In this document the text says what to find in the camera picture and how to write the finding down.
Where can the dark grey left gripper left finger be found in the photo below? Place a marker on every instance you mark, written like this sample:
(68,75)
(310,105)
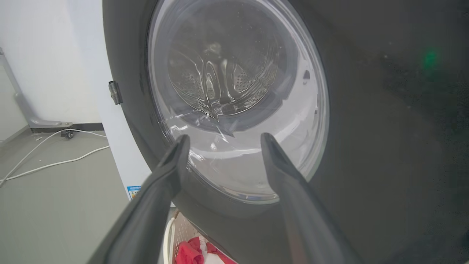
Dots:
(146,212)

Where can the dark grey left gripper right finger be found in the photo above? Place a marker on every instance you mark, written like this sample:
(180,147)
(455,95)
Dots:
(300,212)

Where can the dark grey washing machine door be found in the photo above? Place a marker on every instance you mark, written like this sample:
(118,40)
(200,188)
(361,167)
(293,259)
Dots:
(366,146)

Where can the white washing machine body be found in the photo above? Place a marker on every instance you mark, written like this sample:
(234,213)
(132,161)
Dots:
(110,139)

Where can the grey metal door latch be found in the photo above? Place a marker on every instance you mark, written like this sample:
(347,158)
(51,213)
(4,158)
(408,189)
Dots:
(114,92)

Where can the blue energy label sticker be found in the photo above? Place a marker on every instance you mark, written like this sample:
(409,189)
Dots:
(133,191)

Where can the white laundry basket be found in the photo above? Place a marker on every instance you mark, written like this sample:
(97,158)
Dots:
(179,231)

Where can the red garment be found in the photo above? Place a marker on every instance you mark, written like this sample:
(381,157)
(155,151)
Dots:
(188,253)

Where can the white garment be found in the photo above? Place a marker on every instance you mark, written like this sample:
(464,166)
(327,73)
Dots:
(209,255)

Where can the small black caster wheel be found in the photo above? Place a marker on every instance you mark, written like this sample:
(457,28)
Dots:
(67,134)

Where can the grey pipe along wall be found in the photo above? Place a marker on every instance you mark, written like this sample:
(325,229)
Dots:
(22,99)

